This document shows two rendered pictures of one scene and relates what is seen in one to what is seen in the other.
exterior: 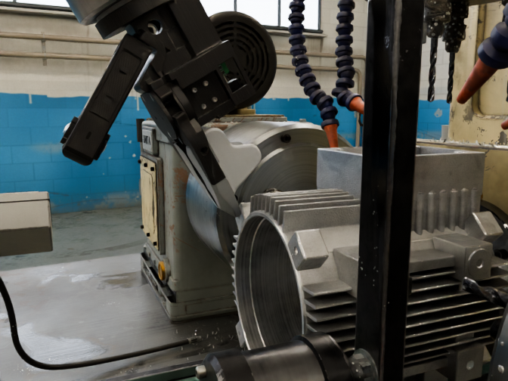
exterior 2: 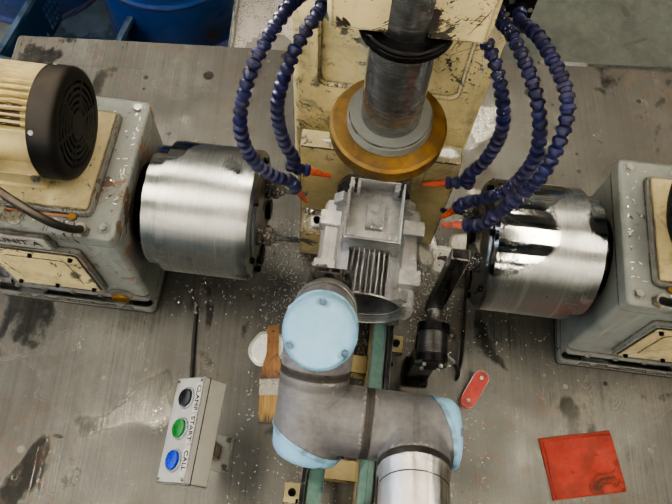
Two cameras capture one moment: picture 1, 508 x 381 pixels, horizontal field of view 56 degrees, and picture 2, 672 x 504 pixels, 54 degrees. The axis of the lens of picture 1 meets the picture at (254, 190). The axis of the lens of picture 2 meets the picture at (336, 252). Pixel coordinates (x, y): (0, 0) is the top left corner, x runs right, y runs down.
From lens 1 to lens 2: 1.11 m
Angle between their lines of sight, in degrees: 71
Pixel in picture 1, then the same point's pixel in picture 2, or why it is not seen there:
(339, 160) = (367, 241)
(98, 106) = not seen: hidden behind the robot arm
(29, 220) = (219, 395)
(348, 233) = (392, 269)
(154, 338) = (170, 332)
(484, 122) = (330, 88)
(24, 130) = not seen: outside the picture
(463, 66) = (307, 57)
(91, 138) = not seen: hidden behind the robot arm
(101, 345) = (156, 371)
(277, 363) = (440, 343)
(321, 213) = (387, 276)
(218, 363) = (436, 360)
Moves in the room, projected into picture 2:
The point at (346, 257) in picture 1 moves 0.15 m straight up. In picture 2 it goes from (409, 285) to (422, 251)
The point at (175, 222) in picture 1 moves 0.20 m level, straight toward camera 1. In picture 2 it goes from (135, 274) to (232, 309)
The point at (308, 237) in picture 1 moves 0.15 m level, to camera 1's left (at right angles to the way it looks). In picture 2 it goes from (401, 295) to (361, 368)
